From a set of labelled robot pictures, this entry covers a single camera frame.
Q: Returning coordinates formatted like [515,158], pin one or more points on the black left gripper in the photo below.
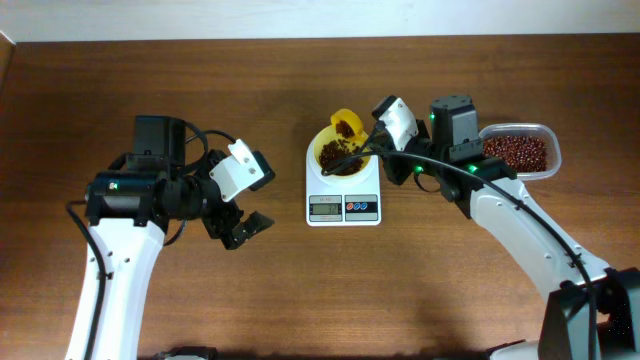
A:
[218,227]

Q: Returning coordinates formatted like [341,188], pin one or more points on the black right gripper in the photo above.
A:
[398,172]

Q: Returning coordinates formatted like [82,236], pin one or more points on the yellow plastic measuring scoop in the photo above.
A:
[348,125]

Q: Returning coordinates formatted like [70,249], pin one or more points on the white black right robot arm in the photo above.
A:
[592,309]

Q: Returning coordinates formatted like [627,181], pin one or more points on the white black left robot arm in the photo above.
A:
[171,174]

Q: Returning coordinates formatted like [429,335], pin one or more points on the white digital kitchen scale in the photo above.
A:
[352,200]

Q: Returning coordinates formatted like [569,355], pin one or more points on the red beans in bowl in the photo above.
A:
[330,147]

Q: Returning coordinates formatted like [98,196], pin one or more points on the yellow plastic bowl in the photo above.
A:
[356,166]

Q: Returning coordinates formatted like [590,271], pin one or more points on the red beans in container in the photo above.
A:
[522,153]

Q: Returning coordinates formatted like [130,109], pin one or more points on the clear plastic container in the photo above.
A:
[553,157]

